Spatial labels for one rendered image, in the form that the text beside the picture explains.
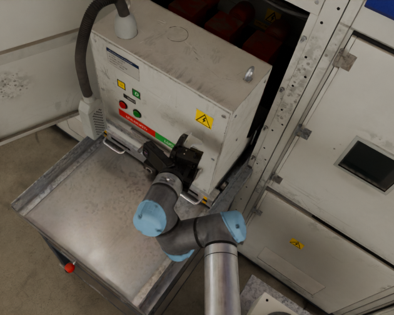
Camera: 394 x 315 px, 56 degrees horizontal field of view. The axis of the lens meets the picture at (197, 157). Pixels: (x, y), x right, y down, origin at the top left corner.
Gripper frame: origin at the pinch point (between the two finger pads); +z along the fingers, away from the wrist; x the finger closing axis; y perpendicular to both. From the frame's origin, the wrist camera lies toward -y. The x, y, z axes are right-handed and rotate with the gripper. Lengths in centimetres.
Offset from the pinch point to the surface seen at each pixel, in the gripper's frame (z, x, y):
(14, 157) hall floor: 55, -112, -118
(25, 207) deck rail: -16, -43, -49
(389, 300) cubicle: 19, -65, 98
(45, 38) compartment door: 16, 6, -57
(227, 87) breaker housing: 2.7, 18.1, 7.3
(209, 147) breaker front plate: 0.8, -2.2, 7.4
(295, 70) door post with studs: 16.2, 21.9, 23.3
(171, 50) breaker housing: 9.1, 19.8, -11.3
